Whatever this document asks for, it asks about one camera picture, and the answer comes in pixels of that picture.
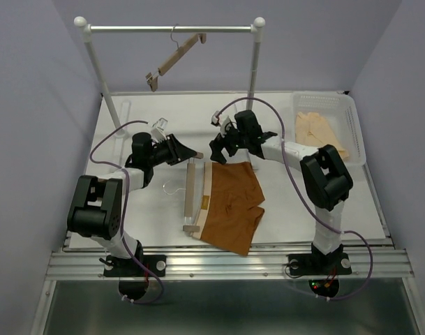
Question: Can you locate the beige clip hanger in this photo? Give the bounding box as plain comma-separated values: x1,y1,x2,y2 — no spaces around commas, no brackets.
145,26,207,92
163,152,204,235

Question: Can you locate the brown cotton underwear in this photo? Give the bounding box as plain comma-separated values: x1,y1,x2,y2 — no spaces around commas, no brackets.
191,162,265,256

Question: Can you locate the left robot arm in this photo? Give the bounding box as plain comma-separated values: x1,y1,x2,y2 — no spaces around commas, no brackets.
67,132,203,278

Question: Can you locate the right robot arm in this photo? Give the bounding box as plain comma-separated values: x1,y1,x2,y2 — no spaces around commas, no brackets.
209,110,353,258

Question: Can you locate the cream underwear in basket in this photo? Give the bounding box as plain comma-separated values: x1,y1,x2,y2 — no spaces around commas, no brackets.
294,112,350,161

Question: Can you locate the white plastic basket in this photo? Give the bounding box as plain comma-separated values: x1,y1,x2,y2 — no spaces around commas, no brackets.
291,91,366,166

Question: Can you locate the white clothes rack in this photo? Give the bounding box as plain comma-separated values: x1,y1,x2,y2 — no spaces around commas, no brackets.
73,16,266,128

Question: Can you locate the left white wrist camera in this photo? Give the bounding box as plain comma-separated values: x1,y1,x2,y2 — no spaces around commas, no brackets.
150,118,168,142

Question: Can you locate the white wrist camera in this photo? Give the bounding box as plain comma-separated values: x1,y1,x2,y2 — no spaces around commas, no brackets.
211,111,233,137
150,118,168,142

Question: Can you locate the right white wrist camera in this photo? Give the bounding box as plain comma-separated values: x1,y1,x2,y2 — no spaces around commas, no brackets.
211,111,233,137

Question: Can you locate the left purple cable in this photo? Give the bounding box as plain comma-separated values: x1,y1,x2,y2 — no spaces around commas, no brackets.
89,120,164,305

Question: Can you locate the aluminium mounting rail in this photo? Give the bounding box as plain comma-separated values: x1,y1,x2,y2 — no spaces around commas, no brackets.
45,245,414,281

